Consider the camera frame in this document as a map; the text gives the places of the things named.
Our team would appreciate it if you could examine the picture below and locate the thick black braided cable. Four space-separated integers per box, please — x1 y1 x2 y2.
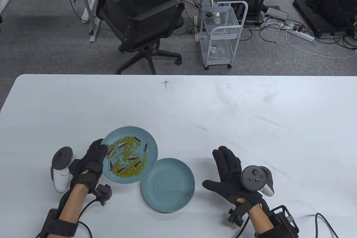
298 212 339 238

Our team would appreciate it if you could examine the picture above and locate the white power strip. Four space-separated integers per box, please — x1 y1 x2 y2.
284 23 315 42

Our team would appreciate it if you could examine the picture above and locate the person's left hand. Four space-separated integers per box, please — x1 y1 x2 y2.
68 139 108 194

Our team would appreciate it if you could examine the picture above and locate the white rolling wire cart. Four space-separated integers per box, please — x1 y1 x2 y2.
199 0 249 70

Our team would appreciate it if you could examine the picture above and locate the person's right forearm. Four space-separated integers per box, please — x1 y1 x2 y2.
247 203 275 238

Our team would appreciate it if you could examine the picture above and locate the white desk foot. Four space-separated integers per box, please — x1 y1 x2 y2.
0 0 14 15

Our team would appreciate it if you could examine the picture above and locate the pile of green mung beans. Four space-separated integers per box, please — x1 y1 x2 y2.
106 136 148 178

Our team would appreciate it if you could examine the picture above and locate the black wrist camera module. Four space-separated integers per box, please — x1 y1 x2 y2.
96 184 113 206
228 204 250 227

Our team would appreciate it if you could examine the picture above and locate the black caged forearm device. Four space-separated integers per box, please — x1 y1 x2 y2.
268 205 300 238

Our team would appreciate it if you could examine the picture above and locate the black forearm strap box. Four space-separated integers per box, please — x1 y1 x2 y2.
36 208 78 238

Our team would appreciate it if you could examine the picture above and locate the person's right hand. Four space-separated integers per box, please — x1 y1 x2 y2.
202 146 271 208

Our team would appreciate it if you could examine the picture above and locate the black office chair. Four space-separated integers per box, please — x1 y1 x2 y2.
90 0 185 75

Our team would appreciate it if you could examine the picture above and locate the black elastic forearm band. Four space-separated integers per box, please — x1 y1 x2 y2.
254 228 279 238

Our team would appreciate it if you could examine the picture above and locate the grey white hand controller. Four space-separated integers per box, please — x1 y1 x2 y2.
50 146 77 193
241 165 275 196

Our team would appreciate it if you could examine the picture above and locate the person's left forearm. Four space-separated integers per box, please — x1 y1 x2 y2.
58 184 90 223

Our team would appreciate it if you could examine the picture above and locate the white floor cable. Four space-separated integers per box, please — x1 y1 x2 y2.
285 30 357 59

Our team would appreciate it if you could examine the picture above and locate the pile of sunflower seeds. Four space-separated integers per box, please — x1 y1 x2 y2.
107 137 149 173

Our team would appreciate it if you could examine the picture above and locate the teal round plate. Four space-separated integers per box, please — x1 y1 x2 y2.
141 158 196 213
101 126 158 185

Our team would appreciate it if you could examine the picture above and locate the aluminium profile bar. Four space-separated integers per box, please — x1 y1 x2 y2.
89 18 101 43

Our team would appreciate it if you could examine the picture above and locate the grey power adapter box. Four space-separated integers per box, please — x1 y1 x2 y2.
266 7 289 21

